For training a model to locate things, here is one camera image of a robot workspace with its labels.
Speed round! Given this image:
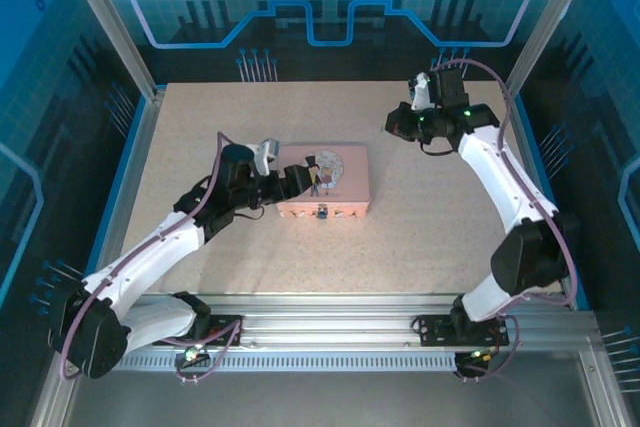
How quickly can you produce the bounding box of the pink printed tin box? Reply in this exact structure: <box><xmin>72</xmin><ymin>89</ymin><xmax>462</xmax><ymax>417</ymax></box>
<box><xmin>276</xmin><ymin>143</ymin><xmax>372</xmax><ymax>221</ymax></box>

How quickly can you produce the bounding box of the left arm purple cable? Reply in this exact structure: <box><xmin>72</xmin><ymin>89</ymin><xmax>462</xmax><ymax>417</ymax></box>
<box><xmin>58</xmin><ymin>131</ymin><xmax>246</xmax><ymax>386</ymax></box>

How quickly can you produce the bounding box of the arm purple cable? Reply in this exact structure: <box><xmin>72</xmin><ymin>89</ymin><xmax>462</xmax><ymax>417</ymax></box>
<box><xmin>58</xmin><ymin>131</ymin><xmax>246</xmax><ymax>386</ymax></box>
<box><xmin>430</xmin><ymin>57</ymin><xmax>581</xmax><ymax>383</ymax></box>

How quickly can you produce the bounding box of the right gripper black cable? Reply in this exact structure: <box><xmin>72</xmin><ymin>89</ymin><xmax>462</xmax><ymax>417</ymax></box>
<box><xmin>419</xmin><ymin>140</ymin><xmax>455</xmax><ymax>156</ymax></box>

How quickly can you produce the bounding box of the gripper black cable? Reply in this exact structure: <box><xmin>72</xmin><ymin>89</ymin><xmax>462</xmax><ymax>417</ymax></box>
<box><xmin>233</xmin><ymin>205</ymin><xmax>266</xmax><ymax>222</ymax></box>
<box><xmin>419</xmin><ymin>140</ymin><xmax>455</xmax><ymax>156</ymax></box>

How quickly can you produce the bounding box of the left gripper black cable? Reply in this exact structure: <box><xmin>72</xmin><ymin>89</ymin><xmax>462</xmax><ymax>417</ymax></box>
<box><xmin>233</xmin><ymin>205</ymin><xmax>266</xmax><ymax>222</ymax></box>

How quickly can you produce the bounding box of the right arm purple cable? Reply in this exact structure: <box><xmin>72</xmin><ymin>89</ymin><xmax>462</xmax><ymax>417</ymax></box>
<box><xmin>430</xmin><ymin>57</ymin><xmax>581</xmax><ymax>383</ymax></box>

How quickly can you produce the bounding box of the aluminium table side rail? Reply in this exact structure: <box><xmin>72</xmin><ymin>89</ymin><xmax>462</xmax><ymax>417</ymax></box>
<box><xmin>82</xmin><ymin>89</ymin><xmax>166</xmax><ymax>311</ymax></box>
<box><xmin>502</xmin><ymin>86</ymin><xmax>576</xmax><ymax>311</ymax></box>

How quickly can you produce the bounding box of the aluminium mounting rail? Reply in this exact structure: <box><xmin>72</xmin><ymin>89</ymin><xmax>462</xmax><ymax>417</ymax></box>
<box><xmin>64</xmin><ymin>294</ymin><xmax>601</xmax><ymax>356</ymax></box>

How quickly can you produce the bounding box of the aluminium frame post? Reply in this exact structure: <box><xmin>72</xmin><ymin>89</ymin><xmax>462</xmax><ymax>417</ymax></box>
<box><xmin>54</xmin><ymin>0</ymin><xmax>164</xmax><ymax>101</ymax></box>
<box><xmin>502</xmin><ymin>0</ymin><xmax>604</xmax><ymax>101</ymax></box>

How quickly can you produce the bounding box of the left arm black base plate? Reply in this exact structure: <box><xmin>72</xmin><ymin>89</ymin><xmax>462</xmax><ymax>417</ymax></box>
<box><xmin>197</xmin><ymin>314</ymin><xmax>245</xmax><ymax>348</ymax></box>

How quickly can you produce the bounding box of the slotted grey cable duct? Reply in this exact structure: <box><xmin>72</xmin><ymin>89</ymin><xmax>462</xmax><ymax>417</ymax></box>
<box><xmin>79</xmin><ymin>354</ymin><xmax>459</xmax><ymax>373</ymax></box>

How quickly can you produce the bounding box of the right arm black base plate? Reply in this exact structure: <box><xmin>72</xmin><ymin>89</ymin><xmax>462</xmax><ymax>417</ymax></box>
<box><xmin>414</xmin><ymin>314</ymin><xmax>510</xmax><ymax>348</ymax></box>

